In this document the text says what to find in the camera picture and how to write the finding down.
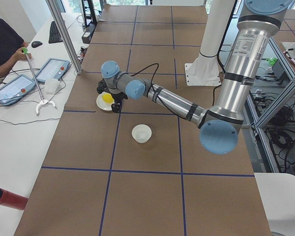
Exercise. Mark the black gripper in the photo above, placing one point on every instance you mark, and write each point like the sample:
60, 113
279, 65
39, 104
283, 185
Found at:
116, 98

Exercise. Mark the yellow lemon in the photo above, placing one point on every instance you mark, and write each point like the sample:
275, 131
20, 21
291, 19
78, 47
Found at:
107, 98

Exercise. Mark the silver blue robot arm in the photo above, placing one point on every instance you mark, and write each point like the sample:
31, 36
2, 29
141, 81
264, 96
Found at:
219, 124

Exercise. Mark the white plate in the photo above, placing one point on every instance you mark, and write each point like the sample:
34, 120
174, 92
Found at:
102, 105

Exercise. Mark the white bowl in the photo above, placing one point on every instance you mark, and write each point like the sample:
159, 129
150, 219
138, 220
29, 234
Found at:
141, 133

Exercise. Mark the brown paper table cover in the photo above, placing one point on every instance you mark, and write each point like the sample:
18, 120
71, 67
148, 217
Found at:
96, 180

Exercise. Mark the far teach pendant tablet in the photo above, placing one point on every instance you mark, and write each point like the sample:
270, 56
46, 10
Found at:
52, 69

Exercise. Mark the teach pendant tablet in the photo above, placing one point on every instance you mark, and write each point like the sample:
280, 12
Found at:
16, 89
52, 69

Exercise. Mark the black power box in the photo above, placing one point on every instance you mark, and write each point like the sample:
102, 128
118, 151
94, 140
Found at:
87, 36

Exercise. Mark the black keyboard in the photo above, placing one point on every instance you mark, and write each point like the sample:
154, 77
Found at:
54, 34

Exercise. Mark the near teach pendant tablet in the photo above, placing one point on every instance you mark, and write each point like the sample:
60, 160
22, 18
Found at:
16, 89

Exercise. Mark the black computer mouse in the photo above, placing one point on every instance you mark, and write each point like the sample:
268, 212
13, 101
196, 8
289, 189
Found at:
36, 44

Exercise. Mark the reacher grabber tool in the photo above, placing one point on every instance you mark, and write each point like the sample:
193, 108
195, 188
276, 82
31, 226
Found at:
43, 101

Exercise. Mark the person in black shirt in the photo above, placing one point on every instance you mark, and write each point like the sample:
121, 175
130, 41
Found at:
11, 48

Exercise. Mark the red cylinder tube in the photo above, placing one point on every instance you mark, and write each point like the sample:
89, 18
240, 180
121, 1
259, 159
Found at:
12, 200

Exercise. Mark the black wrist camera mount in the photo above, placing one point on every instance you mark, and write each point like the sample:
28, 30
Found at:
102, 87

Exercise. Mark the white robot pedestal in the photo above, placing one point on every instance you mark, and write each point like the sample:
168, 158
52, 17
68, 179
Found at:
204, 71

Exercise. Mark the aluminium frame post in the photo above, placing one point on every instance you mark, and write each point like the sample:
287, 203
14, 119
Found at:
56, 14

